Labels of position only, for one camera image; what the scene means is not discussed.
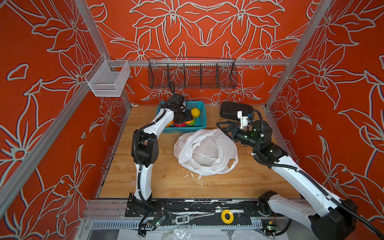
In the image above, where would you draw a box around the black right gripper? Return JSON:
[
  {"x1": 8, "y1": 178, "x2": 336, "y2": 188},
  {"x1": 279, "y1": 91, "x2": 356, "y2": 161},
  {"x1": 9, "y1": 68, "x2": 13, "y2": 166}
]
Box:
[{"x1": 217, "y1": 121, "x2": 264, "y2": 151}]

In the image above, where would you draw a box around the yellow lemon fruit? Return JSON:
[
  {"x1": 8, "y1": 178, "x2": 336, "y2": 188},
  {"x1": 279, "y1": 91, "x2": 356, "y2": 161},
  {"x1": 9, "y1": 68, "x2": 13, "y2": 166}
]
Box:
[{"x1": 191, "y1": 108, "x2": 201, "y2": 119}]

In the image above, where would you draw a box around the teal plastic basket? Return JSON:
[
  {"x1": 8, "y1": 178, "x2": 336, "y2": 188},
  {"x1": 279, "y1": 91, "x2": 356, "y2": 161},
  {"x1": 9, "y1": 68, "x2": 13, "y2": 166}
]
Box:
[{"x1": 147, "y1": 95, "x2": 207, "y2": 136}]

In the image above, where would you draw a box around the white plastic bag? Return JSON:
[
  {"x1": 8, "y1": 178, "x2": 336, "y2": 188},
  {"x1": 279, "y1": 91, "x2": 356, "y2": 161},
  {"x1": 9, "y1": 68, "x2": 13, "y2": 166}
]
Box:
[{"x1": 174, "y1": 129, "x2": 239, "y2": 176}]

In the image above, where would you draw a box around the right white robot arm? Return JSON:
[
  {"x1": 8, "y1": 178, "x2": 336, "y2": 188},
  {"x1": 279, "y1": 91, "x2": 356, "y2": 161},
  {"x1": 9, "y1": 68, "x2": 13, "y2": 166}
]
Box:
[{"x1": 216, "y1": 110, "x2": 384, "y2": 240}]

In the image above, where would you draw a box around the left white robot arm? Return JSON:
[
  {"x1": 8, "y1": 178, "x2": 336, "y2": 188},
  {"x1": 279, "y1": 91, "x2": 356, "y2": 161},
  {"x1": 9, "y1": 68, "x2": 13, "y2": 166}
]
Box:
[{"x1": 131, "y1": 82, "x2": 194, "y2": 213}]

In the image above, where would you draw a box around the yellow tape roll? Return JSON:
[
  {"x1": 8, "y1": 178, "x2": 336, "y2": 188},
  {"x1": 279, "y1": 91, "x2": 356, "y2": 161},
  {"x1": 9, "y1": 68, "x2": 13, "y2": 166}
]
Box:
[{"x1": 221, "y1": 210, "x2": 234, "y2": 225}]

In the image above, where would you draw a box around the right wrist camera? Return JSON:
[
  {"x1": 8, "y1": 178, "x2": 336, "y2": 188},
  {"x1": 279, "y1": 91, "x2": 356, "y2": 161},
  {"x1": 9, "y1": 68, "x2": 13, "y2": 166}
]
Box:
[{"x1": 237, "y1": 111, "x2": 250, "y2": 130}]

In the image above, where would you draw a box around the black wire wall basket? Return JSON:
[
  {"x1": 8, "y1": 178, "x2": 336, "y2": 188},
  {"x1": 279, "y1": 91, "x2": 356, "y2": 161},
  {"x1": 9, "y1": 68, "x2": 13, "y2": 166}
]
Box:
[{"x1": 148, "y1": 57, "x2": 238, "y2": 90}]

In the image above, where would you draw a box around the clear plastic wall bin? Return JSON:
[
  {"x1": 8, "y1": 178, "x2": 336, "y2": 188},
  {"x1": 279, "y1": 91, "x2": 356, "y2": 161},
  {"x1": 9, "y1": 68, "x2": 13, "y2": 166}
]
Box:
[{"x1": 85, "y1": 55, "x2": 131, "y2": 97}]

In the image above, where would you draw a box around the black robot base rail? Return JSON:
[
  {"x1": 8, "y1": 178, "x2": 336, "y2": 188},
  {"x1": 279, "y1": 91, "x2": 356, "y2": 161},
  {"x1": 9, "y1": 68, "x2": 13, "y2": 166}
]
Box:
[{"x1": 123, "y1": 197, "x2": 289, "y2": 231}]

